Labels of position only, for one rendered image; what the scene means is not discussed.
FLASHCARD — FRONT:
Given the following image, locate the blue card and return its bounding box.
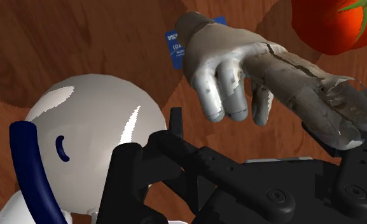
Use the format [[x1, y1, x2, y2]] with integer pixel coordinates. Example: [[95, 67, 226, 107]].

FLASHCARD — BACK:
[[165, 16, 227, 70]]

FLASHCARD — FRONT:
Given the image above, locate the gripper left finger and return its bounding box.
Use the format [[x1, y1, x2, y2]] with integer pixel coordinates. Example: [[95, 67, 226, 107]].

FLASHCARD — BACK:
[[95, 106, 297, 224]]

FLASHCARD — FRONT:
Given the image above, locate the red tomato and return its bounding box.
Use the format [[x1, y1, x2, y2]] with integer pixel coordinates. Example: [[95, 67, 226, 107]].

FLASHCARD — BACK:
[[291, 0, 367, 56]]

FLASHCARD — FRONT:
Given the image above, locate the grey glove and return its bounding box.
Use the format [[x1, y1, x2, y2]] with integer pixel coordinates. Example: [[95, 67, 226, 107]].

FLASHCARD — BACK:
[[174, 11, 367, 151]]

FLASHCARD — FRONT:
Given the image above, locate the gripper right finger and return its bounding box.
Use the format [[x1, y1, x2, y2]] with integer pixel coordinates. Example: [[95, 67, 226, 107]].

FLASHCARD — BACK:
[[301, 122, 367, 221]]

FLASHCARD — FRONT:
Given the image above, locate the white figure with blue band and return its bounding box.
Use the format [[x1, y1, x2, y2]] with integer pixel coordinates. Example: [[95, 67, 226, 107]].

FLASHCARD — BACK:
[[0, 73, 169, 224]]

